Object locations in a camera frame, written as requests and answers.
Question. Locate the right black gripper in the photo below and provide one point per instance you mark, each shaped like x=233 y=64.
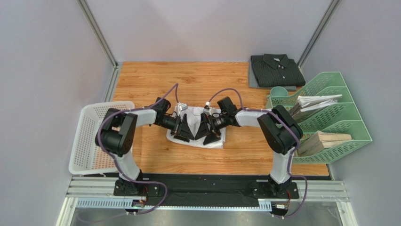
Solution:
x=212 y=123

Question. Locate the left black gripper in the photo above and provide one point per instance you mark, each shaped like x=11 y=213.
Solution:
x=185 y=132

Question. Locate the white long sleeve shirt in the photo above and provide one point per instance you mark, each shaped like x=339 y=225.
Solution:
x=194 y=119

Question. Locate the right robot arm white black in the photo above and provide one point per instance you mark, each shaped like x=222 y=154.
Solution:
x=280 y=130

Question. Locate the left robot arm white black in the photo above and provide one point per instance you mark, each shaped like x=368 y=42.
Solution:
x=116 y=134

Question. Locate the stack of white papers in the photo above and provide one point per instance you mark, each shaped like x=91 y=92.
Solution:
x=307 y=106

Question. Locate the brown paper stack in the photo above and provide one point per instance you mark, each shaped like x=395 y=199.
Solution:
x=320 y=141

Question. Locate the folded grey shirt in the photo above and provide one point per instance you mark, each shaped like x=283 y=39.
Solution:
x=252 y=82

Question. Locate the green cup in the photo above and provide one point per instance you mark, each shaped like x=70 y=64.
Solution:
x=278 y=91

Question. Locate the folded dark striped shirt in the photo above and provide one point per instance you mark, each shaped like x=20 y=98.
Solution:
x=272 y=70

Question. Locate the white plastic basket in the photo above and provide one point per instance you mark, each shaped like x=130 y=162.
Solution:
x=87 y=158

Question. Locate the green file organizer rack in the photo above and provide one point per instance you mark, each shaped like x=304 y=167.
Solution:
x=341 y=117

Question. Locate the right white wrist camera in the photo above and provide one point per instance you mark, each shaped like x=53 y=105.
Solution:
x=207 y=108

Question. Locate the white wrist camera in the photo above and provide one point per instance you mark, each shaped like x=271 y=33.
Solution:
x=181 y=109
x=207 y=108

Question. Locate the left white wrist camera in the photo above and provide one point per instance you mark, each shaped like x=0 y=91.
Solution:
x=181 y=109

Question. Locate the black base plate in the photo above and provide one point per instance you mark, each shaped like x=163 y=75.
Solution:
x=209 y=191

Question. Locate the aluminium frame rail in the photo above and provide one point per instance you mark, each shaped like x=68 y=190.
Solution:
x=84 y=5

